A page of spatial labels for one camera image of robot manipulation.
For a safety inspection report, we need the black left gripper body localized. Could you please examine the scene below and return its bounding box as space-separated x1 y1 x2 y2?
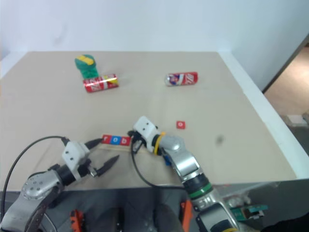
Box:
78 158 98 179

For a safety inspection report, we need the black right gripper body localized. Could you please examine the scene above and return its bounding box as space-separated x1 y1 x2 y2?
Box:
133 131 148 150

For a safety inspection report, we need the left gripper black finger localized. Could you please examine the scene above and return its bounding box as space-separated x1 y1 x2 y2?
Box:
96 154 120 177
84 138 103 150

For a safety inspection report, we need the wooden letter tray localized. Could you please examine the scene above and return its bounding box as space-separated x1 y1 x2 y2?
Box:
99 142 148 155

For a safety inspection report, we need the orange and black device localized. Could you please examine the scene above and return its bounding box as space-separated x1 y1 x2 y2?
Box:
180 200 193 232
70 209 85 232

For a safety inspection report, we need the red can with yellow stripe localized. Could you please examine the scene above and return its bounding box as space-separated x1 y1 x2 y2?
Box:
83 73 120 94

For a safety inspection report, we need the red can with blue picture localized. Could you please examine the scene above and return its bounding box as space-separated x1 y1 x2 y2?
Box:
165 71 199 87

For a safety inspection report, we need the green and yellow bag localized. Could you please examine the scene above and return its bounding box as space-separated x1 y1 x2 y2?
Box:
74 54 100 79

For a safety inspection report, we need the green circuit board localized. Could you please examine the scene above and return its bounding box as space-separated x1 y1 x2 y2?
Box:
229 204 268 222

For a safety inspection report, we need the small tan box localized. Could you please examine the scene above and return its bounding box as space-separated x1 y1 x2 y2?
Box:
286 114 305 124

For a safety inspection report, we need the brown wooden door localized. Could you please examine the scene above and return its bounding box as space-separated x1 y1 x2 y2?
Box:
262 42 309 94

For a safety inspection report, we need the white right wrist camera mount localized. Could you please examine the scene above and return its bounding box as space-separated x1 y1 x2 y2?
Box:
133 116 160 154

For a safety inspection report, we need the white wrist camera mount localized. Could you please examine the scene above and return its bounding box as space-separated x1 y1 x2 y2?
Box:
61 141 90 175
133 116 160 154

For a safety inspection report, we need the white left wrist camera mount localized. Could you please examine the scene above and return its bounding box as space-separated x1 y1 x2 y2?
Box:
61 141 90 175

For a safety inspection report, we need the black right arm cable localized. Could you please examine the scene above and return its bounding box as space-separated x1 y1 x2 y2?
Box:
131 144 185 189

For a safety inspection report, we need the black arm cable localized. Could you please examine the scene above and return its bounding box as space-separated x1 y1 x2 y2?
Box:
131 144 185 189
0 136 70 216

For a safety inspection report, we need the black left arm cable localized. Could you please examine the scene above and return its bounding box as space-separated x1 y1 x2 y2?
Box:
0 136 70 216

